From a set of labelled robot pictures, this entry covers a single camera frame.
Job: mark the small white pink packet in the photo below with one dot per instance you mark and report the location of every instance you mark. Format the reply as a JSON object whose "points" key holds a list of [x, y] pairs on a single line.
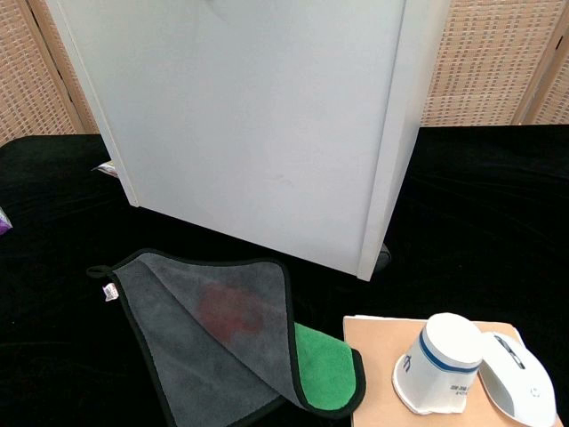
{"points": [[107, 167]]}

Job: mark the grey and green cloth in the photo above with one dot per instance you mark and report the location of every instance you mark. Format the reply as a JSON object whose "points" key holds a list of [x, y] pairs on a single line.
{"points": [[213, 338]]}

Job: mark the woven rattan folding screen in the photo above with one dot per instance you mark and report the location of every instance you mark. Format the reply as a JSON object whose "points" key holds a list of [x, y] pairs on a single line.
{"points": [[484, 62]]}

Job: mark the tan mouse pad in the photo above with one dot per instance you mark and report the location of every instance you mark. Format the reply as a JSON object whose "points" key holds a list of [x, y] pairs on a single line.
{"points": [[378, 356]]}

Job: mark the white computer mouse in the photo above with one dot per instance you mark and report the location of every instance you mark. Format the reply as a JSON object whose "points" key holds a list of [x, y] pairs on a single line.
{"points": [[515, 378]]}

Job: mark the purple packet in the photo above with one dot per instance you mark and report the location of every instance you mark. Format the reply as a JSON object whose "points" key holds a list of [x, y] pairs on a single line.
{"points": [[3, 222]]}

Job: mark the white paper cup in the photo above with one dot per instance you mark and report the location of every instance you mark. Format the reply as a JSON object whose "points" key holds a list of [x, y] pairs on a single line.
{"points": [[438, 360]]}

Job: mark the large white box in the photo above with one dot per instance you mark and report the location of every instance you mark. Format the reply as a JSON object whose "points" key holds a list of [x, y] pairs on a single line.
{"points": [[249, 115]]}

